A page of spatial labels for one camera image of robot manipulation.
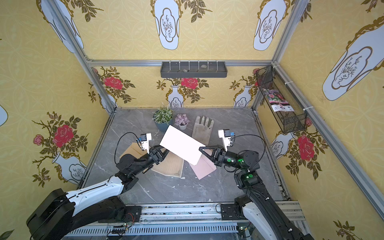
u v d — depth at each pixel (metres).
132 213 0.73
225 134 0.59
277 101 0.77
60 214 0.41
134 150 0.96
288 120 0.86
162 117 0.96
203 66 0.93
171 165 0.90
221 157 0.56
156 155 0.64
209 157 0.59
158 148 0.66
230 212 0.74
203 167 0.90
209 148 0.61
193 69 0.92
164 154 0.66
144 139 0.65
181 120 1.00
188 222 0.73
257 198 0.51
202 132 1.06
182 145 0.64
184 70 0.90
